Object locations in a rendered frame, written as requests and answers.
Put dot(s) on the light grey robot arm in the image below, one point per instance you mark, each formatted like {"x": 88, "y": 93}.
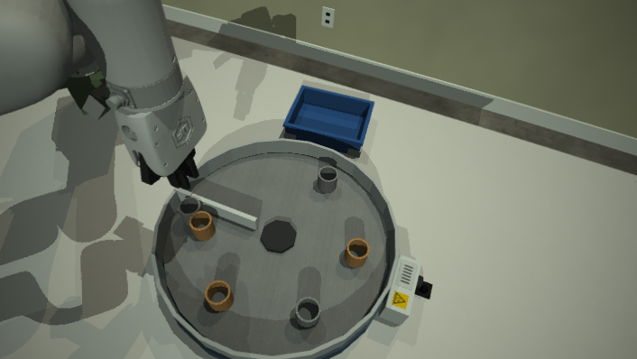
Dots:
{"x": 130, "y": 43}

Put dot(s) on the grey metal bushing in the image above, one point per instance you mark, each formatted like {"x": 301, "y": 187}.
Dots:
{"x": 188, "y": 204}
{"x": 307, "y": 302}
{"x": 327, "y": 172}

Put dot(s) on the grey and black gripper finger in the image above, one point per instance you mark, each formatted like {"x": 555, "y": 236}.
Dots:
{"x": 189, "y": 165}
{"x": 177, "y": 179}

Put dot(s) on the bronze bushing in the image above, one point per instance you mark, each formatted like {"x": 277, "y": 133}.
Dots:
{"x": 215, "y": 287}
{"x": 199, "y": 218}
{"x": 360, "y": 245}

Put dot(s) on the blue plastic crate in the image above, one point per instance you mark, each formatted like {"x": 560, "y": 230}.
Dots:
{"x": 333, "y": 120}

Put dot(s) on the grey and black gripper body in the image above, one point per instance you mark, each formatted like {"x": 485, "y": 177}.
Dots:
{"x": 164, "y": 134}

